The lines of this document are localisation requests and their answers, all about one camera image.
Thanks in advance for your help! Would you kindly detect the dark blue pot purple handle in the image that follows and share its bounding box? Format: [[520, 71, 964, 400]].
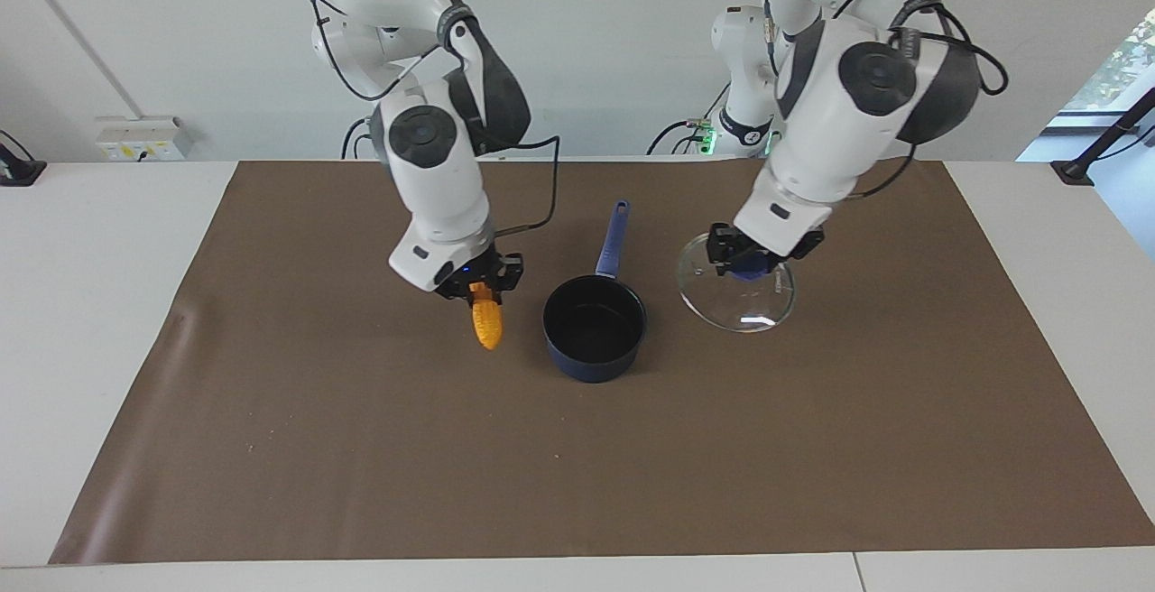
[[542, 200, 648, 384]]

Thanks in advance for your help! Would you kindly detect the glass lid purple knob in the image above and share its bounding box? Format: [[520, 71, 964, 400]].
[[677, 231, 797, 333]]

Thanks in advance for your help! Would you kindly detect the small black clamp mount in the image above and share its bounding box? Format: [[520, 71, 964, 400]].
[[0, 130, 46, 187]]

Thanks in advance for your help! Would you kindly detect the black base cable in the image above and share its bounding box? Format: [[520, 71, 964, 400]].
[[341, 116, 378, 160], [646, 78, 734, 157]]

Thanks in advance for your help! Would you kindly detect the white wall socket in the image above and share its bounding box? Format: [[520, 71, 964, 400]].
[[97, 116, 192, 162]]

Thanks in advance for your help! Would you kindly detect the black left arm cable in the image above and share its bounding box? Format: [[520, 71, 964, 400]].
[[762, 0, 1010, 200]]

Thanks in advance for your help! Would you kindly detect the window with greenery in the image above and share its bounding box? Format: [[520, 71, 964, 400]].
[[1056, 10, 1155, 119]]

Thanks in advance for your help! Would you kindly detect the black clamp with pole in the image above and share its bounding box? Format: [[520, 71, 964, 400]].
[[1051, 87, 1155, 187]]

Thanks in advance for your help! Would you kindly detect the brown table mat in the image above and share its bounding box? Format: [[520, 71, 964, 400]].
[[48, 159, 1155, 566]]

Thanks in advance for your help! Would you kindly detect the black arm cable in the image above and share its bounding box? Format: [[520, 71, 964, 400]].
[[762, 0, 1010, 200], [289, 0, 562, 236]]

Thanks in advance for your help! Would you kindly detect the yellow corn cob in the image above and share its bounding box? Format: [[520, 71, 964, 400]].
[[469, 283, 504, 351]]

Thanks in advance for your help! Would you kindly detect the black right base cable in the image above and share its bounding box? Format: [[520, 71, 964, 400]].
[[341, 116, 378, 160]]

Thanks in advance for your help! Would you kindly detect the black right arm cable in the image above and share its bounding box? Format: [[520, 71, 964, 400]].
[[289, 0, 562, 236]]

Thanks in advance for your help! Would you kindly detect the black left base cable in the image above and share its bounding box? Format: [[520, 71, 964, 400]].
[[646, 78, 734, 157]]

